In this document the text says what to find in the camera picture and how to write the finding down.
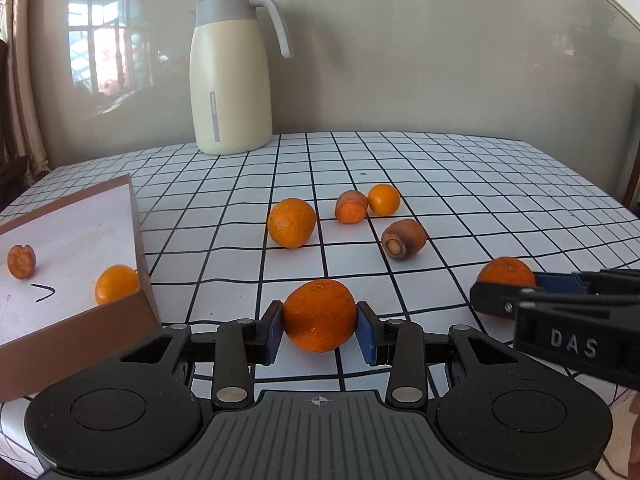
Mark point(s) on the brown cardboard box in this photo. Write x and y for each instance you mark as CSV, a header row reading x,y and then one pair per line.
x,y
65,340

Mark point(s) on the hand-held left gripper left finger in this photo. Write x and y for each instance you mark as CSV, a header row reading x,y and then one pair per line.
x,y
276,332

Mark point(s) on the bright orange carrot piece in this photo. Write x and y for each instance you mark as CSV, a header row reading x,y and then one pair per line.
x,y
350,207

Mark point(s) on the beige patterned curtain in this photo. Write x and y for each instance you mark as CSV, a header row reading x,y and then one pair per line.
x,y
25,110

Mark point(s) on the large orange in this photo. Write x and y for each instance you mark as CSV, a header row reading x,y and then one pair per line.
x,y
291,222

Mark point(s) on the short carrot piece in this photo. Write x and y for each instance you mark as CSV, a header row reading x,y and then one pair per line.
x,y
21,261

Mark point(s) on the cream thermos jug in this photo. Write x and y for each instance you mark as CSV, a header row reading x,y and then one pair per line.
x,y
230,85

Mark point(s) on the small smooth orange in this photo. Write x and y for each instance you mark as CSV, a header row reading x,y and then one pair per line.
x,y
383,199

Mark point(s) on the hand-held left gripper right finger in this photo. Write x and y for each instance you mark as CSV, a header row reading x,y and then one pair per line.
x,y
365,335

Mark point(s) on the orange mandarin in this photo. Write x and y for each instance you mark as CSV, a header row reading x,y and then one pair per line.
x,y
505,271
320,315

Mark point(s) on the white grid tablecloth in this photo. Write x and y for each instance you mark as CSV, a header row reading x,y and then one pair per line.
x,y
450,185

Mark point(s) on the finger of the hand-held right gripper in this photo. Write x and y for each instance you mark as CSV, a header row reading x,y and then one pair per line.
x,y
560,282
495,300

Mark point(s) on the brownish carrot piece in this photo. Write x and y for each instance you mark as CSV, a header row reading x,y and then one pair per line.
x,y
402,237

